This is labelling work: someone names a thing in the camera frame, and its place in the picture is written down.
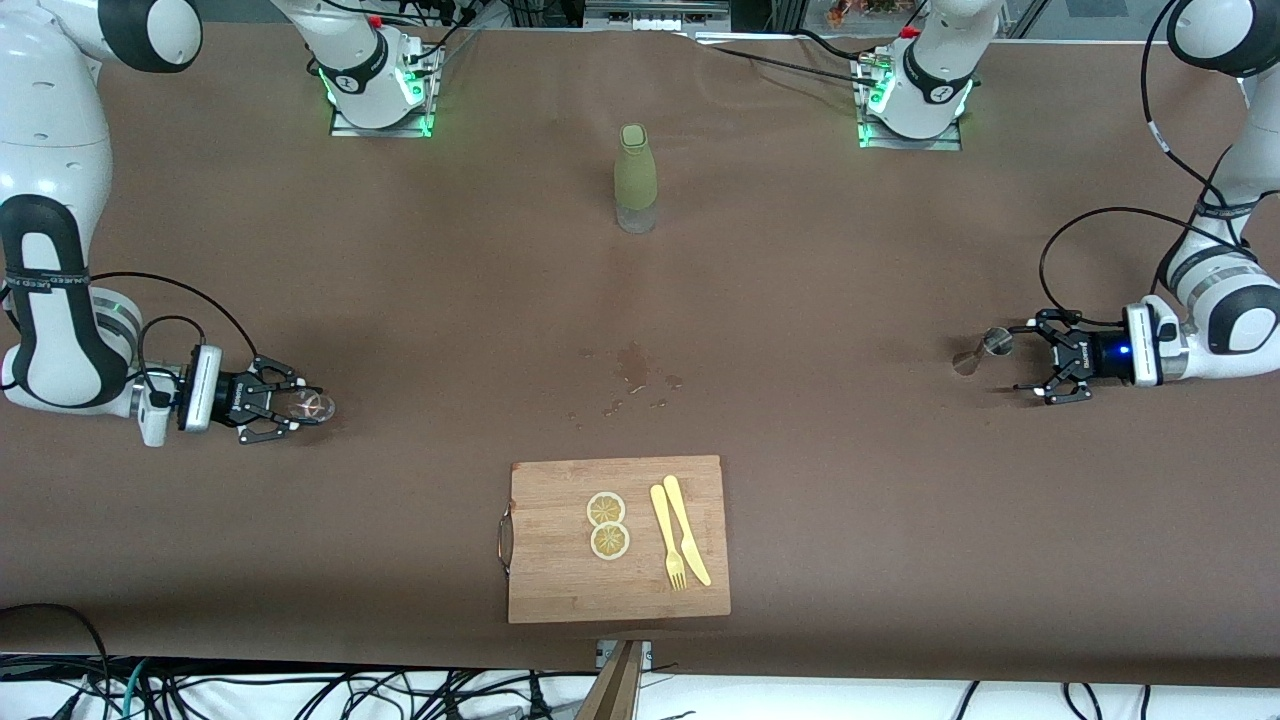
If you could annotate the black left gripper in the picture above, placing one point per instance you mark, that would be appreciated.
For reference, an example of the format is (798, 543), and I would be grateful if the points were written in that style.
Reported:
(1097, 355)

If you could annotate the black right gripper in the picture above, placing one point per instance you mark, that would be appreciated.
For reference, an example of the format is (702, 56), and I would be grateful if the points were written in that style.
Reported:
(229, 398)

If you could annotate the clear glass cup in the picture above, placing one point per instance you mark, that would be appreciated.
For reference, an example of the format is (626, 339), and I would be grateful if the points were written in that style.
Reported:
(318, 406)

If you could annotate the steel double jigger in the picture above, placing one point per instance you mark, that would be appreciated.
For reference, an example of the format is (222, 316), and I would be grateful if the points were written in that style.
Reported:
(995, 343)

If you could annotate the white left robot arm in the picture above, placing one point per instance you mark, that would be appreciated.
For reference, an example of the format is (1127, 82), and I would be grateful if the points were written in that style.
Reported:
(950, 25)

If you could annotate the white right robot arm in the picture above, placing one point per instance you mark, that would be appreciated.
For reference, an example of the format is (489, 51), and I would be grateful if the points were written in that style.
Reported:
(50, 130)

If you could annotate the brown table cover mat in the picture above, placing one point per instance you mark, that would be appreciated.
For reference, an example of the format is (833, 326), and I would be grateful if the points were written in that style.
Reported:
(300, 550)

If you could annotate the wooden cutting board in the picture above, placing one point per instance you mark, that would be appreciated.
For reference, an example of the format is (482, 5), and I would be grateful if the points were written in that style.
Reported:
(560, 560)

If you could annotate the lemon slice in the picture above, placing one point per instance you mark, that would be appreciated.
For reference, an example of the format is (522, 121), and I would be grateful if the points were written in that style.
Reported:
(605, 509)
(610, 541)

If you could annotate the colourful snack packages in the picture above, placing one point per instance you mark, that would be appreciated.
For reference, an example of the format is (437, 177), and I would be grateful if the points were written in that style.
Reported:
(870, 10)

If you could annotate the yellow plastic fork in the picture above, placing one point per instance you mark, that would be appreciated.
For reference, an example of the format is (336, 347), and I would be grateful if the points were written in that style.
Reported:
(663, 525)

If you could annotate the yellow plastic knife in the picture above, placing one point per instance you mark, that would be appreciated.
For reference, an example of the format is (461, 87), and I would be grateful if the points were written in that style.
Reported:
(686, 525)

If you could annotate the green sleeved glass bottle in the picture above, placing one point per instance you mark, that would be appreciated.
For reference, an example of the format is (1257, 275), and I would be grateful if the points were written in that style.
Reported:
(635, 170)

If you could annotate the white side desk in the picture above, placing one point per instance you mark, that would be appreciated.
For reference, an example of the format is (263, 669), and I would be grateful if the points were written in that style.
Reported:
(800, 702)

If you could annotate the white power strip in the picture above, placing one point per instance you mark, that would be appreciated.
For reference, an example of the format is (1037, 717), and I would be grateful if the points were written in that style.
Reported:
(655, 15)

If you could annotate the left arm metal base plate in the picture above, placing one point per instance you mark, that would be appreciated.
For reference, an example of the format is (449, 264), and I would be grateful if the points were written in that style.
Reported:
(945, 143)

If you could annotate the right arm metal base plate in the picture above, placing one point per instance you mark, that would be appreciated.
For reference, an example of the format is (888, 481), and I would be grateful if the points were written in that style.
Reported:
(400, 129)

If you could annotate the metal post bracket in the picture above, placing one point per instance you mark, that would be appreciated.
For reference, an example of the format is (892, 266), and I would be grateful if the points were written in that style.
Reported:
(603, 650)

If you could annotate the wooden camera post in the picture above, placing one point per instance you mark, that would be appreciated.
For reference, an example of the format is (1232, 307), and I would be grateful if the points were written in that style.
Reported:
(612, 695)

